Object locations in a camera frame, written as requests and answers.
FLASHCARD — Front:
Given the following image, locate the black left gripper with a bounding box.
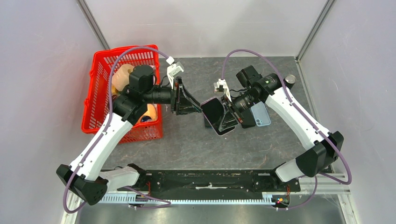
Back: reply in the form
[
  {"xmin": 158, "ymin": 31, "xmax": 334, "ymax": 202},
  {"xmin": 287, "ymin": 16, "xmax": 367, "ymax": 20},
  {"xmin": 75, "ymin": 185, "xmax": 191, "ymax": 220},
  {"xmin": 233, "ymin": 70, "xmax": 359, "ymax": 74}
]
[{"xmin": 143, "ymin": 77, "xmax": 202, "ymax": 116}]

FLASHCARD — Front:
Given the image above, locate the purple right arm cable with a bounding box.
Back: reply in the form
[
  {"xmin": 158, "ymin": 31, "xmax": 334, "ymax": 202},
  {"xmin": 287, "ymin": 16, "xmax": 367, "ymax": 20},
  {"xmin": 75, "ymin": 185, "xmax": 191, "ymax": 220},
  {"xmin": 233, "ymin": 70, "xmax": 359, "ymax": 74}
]
[{"xmin": 220, "ymin": 49, "xmax": 353, "ymax": 211}]

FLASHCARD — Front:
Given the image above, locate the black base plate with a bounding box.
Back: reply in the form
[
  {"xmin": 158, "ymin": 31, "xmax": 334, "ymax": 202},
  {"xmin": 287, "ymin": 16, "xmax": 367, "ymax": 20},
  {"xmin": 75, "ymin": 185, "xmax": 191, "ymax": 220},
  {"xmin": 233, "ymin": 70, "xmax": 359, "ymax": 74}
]
[{"xmin": 132, "ymin": 169, "xmax": 301, "ymax": 200}]

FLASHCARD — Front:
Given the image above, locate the blue smartphone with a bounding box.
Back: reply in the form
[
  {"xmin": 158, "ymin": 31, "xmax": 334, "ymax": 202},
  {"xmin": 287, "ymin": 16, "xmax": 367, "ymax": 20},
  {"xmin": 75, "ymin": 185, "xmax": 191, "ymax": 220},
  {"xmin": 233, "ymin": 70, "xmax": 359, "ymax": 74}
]
[{"xmin": 204, "ymin": 119, "xmax": 212, "ymax": 129}]

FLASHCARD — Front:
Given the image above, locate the black and yellow drink can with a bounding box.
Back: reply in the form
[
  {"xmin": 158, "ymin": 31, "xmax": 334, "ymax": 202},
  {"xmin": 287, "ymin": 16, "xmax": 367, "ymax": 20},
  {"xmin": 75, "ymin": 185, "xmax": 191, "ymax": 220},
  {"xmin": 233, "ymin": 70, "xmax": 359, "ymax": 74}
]
[{"xmin": 284, "ymin": 74, "xmax": 297, "ymax": 89}]

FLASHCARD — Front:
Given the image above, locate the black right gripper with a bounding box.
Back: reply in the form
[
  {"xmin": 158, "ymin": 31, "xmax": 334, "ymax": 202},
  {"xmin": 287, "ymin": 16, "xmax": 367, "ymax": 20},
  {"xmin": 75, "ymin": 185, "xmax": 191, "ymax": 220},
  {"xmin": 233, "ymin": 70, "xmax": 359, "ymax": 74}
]
[{"xmin": 218, "ymin": 91, "xmax": 261, "ymax": 131}]

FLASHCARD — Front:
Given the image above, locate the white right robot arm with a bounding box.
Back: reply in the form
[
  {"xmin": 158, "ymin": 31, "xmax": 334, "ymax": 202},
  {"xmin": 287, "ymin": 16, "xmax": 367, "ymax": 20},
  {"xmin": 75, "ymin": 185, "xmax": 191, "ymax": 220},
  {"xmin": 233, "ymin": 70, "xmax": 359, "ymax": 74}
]
[{"xmin": 220, "ymin": 66, "xmax": 344, "ymax": 191}]

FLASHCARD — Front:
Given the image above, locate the black smartphone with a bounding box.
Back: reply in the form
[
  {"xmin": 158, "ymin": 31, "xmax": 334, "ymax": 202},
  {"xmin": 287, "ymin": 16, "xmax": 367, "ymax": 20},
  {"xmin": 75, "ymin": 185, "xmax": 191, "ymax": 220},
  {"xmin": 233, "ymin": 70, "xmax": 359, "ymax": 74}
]
[{"xmin": 241, "ymin": 109, "xmax": 256, "ymax": 129}]

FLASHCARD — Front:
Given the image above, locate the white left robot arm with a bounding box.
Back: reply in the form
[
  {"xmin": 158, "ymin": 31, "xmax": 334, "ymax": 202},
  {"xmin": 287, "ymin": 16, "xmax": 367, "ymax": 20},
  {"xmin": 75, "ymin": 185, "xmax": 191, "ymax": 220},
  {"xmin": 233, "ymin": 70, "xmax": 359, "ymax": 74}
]
[{"xmin": 56, "ymin": 63, "xmax": 202, "ymax": 205}]

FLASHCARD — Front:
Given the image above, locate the phone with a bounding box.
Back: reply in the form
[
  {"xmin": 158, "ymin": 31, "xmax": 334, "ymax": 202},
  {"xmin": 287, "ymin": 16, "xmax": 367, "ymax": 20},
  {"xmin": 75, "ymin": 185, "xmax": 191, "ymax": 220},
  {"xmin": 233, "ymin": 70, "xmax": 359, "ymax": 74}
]
[{"xmin": 200, "ymin": 97, "xmax": 234, "ymax": 136}]

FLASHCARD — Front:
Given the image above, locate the aluminium frame post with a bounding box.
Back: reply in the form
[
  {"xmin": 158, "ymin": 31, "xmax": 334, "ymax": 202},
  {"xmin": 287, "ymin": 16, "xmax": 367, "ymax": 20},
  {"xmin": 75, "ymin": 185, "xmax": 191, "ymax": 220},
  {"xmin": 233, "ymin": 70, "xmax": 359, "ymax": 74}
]
[{"xmin": 295, "ymin": 0, "xmax": 336, "ymax": 63}]

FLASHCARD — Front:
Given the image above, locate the red plastic shopping basket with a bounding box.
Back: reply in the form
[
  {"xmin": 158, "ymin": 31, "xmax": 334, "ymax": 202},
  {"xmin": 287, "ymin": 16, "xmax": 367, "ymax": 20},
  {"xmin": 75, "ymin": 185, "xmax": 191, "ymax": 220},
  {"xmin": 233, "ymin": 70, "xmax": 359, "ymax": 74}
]
[{"xmin": 81, "ymin": 46, "xmax": 163, "ymax": 144}]

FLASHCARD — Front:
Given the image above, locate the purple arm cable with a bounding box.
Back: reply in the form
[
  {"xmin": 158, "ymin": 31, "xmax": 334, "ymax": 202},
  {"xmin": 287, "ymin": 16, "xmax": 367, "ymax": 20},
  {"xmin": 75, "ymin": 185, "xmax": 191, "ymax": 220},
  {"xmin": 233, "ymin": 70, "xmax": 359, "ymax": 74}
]
[
  {"xmin": 220, "ymin": 49, "xmax": 353, "ymax": 211},
  {"xmin": 63, "ymin": 46, "xmax": 174, "ymax": 214}
]

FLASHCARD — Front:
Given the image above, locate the white cable duct rail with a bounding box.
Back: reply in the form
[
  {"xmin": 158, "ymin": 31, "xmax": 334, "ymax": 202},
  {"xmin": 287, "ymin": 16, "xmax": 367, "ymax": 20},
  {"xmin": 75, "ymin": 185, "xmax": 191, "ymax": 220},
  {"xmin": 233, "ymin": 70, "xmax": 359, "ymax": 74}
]
[{"xmin": 99, "ymin": 192, "xmax": 276, "ymax": 205}]

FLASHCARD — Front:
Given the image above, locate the round bread bun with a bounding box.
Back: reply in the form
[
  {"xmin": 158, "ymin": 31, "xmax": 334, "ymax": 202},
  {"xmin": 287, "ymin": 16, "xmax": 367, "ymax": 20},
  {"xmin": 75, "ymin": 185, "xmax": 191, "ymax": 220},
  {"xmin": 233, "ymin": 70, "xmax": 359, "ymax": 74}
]
[{"xmin": 140, "ymin": 104, "xmax": 158, "ymax": 123}]

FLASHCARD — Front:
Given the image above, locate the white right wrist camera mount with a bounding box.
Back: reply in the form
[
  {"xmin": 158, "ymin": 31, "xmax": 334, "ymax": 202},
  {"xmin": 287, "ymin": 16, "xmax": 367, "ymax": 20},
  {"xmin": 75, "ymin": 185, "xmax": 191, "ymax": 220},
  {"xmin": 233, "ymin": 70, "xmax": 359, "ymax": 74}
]
[{"xmin": 213, "ymin": 78, "xmax": 232, "ymax": 101}]

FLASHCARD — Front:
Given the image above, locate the beige toilet paper roll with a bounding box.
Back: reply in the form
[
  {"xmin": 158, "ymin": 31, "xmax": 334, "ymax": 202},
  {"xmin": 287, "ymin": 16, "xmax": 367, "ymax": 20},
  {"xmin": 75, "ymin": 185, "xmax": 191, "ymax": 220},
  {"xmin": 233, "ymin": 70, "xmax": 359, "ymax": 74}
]
[{"xmin": 112, "ymin": 64, "xmax": 134, "ymax": 91}]

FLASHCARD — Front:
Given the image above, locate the light blue phone case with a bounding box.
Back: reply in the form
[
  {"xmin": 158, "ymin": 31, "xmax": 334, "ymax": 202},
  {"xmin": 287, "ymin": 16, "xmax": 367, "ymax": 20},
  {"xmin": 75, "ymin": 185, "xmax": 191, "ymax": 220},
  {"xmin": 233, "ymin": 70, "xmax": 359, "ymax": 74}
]
[{"xmin": 250, "ymin": 102, "xmax": 271, "ymax": 127}]

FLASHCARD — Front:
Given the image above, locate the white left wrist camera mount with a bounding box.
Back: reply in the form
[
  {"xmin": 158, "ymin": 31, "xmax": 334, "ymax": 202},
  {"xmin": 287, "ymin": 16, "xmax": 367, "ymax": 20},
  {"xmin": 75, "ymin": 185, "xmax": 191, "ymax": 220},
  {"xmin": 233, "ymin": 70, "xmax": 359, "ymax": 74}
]
[{"xmin": 166, "ymin": 56, "xmax": 184, "ymax": 89}]

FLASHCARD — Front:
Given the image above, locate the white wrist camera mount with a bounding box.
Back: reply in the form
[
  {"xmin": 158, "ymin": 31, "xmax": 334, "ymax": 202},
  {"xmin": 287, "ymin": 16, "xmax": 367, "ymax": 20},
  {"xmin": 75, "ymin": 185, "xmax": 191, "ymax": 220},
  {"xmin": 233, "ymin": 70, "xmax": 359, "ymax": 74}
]
[
  {"xmin": 166, "ymin": 56, "xmax": 184, "ymax": 89},
  {"xmin": 213, "ymin": 78, "xmax": 232, "ymax": 101}
]

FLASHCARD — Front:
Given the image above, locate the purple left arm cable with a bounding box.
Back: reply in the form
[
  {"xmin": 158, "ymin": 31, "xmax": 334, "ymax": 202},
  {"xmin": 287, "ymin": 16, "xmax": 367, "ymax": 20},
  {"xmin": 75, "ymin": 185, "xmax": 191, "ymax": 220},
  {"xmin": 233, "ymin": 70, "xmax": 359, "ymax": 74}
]
[{"xmin": 63, "ymin": 46, "xmax": 174, "ymax": 214}]

